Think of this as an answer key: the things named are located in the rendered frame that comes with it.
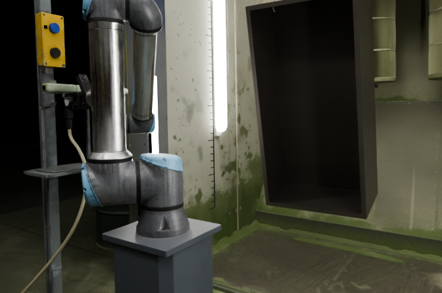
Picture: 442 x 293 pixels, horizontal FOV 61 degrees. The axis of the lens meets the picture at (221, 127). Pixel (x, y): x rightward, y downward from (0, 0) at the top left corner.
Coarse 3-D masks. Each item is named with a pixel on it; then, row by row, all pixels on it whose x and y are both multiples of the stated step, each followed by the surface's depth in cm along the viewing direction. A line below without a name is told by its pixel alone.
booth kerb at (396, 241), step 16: (272, 224) 318; (288, 224) 310; (304, 224) 302; (320, 224) 294; (336, 224) 287; (368, 240) 274; (384, 240) 268; (400, 240) 262; (416, 240) 256; (432, 240) 251
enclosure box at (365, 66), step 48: (288, 0) 194; (336, 0) 214; (288, 48) 236; (336, 48) 221; (288, 96) 245; (336, 96) 228; (288, 144) 254; (336, 144) 236; (288, 192) 248; (336, 192) 238
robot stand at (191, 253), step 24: (120, 240) 125; (144, 240) 123; (168, 240) 123; (192, 240) 124; (120, 264) 128; (144, 264) 121; (168, 264) 118; (192, 264) 127; (120, 288) 128; (144, 288) 122; (168, 288) 119; (192, 288) 127
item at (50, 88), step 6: (42, 84) 171; (48, 84) 169; (54, 84) 172; (60, 84) 174; (66, 84) 177; (72, 84) 180; (42, 90) 171; (48, 90) 169; (54, 90) 171; (60, 90) 174; (66, 90) 177; (72, 90) 179; (78, 90) 182; (126, 90) 208; (72, 102) 180; (66, 108) 178; (66, 114) 178; (72, 114) 180; (66, 120) 179; (66, 126) 179
